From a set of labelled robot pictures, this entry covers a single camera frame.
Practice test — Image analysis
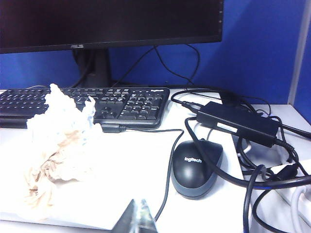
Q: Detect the black power adapter brick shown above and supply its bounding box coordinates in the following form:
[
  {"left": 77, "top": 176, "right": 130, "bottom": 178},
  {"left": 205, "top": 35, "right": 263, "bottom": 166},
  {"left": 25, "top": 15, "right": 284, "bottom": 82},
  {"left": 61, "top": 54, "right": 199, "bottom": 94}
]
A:
[{"left": 196, "top": 101, "right": 280, "bottom": 148}]

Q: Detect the thin black monitor cable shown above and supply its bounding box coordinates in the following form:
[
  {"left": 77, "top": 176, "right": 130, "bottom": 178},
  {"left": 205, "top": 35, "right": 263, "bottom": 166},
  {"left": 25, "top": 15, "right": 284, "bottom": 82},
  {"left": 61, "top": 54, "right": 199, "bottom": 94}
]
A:
[
  {"left": 110, "top": 43, "right": 201, "bottom": 87},
  {"left": 154, "top": 46, "right": 195, "bottom": 85}
]

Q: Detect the thick black power cable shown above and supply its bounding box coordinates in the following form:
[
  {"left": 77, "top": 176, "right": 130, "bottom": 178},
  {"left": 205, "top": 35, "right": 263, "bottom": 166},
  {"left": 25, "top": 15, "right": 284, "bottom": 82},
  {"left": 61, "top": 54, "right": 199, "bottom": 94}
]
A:
[
  {"left": 184, "top": 116, "right": 311, "bottom": 189},
  {"left": 244, "top": 164, "right": 267, "bottom": 233},
  {"left": 251, "top": 184, "right": 311, "bottom": 233}
]

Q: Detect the black Logitech keyboard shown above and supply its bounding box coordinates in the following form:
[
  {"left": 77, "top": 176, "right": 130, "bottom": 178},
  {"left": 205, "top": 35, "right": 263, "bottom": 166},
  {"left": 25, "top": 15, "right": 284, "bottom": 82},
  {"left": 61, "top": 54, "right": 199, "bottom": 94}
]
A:
[{"left": 0, "top": 87, "right": 171, "bottom": 129}]

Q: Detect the black ASUS computer monitor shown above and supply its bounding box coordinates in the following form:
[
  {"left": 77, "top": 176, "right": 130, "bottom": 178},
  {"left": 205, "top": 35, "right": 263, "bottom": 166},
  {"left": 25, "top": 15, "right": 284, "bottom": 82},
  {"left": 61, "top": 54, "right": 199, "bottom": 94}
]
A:
[{"left": 0, "top": 0, "right": 224, "bottom": 54}]

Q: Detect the black monitor stand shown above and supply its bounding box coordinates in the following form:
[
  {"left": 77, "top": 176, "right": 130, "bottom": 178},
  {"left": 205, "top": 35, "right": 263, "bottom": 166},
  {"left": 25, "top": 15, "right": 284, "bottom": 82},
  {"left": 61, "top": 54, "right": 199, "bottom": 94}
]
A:
[{"left": 71, "top": 47, "right": 151, "bottom": 88}]

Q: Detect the thin black USB cable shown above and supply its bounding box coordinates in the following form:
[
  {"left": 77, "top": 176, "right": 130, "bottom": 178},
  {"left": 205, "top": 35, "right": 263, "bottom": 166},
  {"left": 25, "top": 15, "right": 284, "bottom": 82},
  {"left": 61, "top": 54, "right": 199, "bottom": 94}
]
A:
[{"left": 101, "top": 123, "right": 185, "bottom": 221}]

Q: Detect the white power strip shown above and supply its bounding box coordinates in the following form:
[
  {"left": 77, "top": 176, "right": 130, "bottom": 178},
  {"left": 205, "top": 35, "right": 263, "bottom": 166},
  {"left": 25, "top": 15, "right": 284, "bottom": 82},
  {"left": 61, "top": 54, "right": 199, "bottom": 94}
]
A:
[{"left": 272, "top": 165, "right": 311, "bottom": 233}]

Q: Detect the black adapter cable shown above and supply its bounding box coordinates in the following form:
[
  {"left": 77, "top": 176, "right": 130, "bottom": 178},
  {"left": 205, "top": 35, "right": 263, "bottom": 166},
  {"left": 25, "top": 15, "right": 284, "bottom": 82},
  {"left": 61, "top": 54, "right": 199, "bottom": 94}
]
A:
[{"left": 171, "top": 88, "right": 272, "bottom": 115}]

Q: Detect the large white paper ball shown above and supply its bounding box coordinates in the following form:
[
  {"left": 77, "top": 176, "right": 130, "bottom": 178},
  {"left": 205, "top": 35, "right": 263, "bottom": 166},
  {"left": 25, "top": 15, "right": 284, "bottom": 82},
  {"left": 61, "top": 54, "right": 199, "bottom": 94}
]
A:
[{"left": 23, "top": 83, "right": 103, "bottom": 212}]

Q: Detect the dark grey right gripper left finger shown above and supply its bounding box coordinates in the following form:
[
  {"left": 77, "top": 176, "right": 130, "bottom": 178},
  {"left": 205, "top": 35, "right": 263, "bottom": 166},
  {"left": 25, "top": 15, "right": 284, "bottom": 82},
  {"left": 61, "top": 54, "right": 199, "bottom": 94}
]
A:
[{"left": 112, "top": 199, "right": 139, "bottom": 233}]

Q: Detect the grey partition post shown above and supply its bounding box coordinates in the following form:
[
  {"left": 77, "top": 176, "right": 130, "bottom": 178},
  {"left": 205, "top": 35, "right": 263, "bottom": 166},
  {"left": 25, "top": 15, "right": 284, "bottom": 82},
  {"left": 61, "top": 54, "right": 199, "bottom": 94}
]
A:
[{"left": 288, "top": 0, "right": 311, "bottom": 105}]

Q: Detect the black grey Logitech mouse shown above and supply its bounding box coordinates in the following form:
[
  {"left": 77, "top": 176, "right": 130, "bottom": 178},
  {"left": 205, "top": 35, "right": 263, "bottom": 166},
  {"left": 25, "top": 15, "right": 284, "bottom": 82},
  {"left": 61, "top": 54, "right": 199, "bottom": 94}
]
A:
[{"left": 171, "top": 140, "right": 224, "bottom": 200}]

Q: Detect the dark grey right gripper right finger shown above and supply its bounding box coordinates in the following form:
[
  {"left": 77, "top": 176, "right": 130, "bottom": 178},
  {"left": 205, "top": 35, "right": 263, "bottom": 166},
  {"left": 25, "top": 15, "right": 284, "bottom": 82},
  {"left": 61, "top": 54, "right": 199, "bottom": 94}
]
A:
[{"left": 138, "top": 199, "right": 158, "bottom": 233}]

